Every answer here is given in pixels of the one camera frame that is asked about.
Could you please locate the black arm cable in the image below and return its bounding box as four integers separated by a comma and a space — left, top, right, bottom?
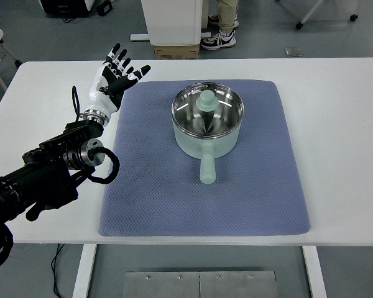
71, 85, 121, 184

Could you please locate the white pedestal cabinet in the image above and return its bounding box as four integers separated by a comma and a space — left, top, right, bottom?
130, 0, 210, 46

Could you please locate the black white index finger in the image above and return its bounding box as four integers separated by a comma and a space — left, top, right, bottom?
119, 58, 131, 76

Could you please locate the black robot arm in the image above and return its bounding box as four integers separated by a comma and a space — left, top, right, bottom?
0, 43, 151, 266

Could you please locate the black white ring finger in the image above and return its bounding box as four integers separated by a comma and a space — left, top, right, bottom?
108, 43, 121, 66

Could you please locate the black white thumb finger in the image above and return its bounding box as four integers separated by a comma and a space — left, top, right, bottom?
122, 65, 151, 84

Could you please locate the right white table leg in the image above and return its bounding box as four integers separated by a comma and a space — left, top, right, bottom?
302, 245, 327, 298

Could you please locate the grey floor socket cover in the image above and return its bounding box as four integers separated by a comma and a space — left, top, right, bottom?
284, 47, 302, 57

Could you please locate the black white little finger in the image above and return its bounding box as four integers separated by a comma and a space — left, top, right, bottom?
103, 55, 111, 67

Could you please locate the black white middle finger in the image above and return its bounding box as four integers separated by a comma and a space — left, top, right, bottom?
113, 49, 127, 72

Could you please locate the green pot with handle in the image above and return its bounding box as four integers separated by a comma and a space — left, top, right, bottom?
171, 81, 245, 184

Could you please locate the white table leg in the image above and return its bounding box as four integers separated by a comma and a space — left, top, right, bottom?
72, 244, 98, 298
302, 245, 327, 298

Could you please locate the blue textured mat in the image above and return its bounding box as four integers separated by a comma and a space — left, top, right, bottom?
99, 80, 310, 237

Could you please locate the left white table leg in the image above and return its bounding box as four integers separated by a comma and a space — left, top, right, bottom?
72, 244, 98, 298

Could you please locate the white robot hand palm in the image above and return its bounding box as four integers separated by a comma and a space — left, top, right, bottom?
81, 63, 120, 121

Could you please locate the person in beige trousers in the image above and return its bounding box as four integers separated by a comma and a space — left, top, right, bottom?
200, 0, 239, 51

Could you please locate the black floor cable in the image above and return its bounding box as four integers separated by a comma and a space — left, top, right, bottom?
50, 243, 66, 298

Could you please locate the black device on floor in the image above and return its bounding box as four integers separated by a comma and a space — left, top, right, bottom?
39, 0, 114, 17

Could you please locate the cardboard box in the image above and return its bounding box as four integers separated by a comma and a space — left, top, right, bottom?
154, 45, 200, 60

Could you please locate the metal floor plate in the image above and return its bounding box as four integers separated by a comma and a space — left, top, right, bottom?
122, 271, 279, 297

